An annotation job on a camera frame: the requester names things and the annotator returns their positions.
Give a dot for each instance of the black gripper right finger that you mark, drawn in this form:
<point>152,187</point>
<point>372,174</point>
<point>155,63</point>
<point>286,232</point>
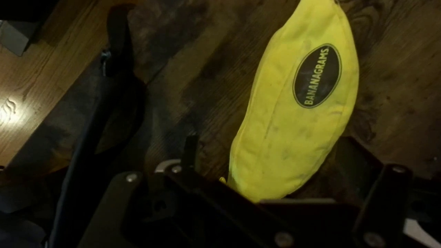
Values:
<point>386,207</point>

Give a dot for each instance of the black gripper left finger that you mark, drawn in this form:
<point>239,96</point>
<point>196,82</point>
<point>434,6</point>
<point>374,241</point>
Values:
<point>152,207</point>

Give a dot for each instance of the yellow banana pouch toy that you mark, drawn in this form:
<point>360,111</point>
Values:
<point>294,119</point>

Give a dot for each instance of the black backpack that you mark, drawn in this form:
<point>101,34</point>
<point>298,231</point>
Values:
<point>91,139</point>

